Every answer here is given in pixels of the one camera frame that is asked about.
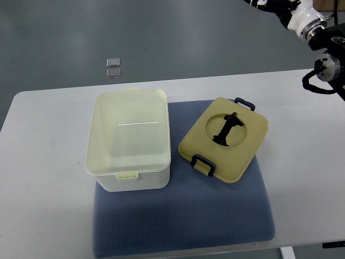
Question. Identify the white storage box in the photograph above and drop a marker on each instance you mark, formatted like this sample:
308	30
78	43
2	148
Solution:
129	140

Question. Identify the upper floor socket plate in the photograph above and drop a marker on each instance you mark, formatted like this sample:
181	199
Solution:
113	62

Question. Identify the black clamp at table edge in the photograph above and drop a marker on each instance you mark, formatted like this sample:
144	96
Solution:
330	245

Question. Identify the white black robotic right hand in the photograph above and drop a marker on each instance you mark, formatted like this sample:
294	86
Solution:
297	16

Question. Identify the wooden furniture corner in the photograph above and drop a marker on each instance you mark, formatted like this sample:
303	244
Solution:
328	5

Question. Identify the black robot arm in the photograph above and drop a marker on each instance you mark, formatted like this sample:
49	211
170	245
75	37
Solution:
328	66

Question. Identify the white table leg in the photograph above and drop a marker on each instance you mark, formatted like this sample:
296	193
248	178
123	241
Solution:
287	253

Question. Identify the yellow box lid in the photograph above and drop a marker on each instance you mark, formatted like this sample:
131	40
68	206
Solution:
224	139

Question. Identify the blue grey cushion mat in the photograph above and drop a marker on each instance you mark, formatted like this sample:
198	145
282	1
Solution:
191	211

